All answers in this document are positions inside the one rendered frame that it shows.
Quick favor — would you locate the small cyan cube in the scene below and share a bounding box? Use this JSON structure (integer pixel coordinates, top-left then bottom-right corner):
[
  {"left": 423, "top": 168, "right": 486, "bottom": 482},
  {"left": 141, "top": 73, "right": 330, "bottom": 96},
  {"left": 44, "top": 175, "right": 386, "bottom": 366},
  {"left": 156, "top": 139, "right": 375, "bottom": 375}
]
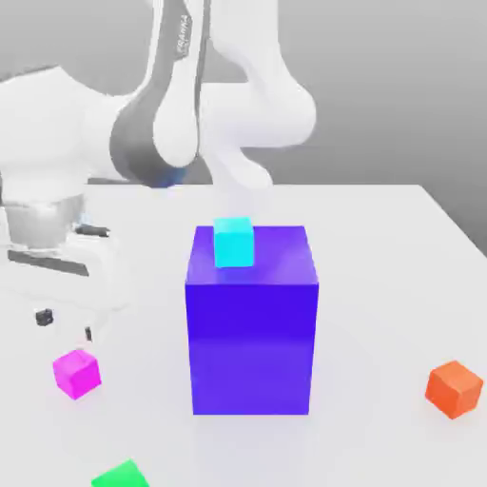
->
[{"left": 212, "top": 216, "right": 255, "bottom": 269}]

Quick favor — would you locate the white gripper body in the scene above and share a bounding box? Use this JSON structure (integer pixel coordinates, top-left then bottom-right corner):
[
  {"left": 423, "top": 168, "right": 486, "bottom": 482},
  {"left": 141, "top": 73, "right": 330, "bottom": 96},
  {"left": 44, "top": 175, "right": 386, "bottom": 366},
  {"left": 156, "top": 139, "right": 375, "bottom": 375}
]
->
[{"left": 0, "top": 236, "right": 131, "bottom": 314}]

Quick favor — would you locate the large purple box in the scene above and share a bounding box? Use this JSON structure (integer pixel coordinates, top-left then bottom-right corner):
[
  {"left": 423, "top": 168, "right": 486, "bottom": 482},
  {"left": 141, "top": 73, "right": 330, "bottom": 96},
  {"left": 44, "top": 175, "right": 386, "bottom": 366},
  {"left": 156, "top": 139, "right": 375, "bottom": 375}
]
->
[{"left": 185, "top": 224, "right": 320, "bottom": 417}]

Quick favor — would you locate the small green cube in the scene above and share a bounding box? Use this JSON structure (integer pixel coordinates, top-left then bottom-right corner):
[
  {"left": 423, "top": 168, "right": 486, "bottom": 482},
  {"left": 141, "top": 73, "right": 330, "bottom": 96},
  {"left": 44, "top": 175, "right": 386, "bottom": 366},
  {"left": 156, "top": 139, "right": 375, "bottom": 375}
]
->
[{"left": 89, "top": 458, "right": 150, "bottom": 487}]

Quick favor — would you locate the small magenta cube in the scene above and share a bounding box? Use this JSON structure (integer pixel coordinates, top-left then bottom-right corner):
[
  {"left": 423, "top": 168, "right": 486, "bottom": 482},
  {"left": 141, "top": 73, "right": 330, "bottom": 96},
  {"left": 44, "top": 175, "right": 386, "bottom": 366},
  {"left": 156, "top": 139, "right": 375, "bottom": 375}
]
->
[{"left": 51, "top": 348, "right": 103, "bottom": 401}]

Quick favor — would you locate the small orange cube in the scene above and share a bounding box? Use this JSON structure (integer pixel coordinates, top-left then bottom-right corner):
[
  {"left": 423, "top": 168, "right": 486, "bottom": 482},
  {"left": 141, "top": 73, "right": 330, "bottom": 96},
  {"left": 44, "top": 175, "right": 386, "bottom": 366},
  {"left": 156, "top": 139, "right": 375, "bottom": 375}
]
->
[{"left": 424, "top": 360, "right": 485, "bottom": 420}]

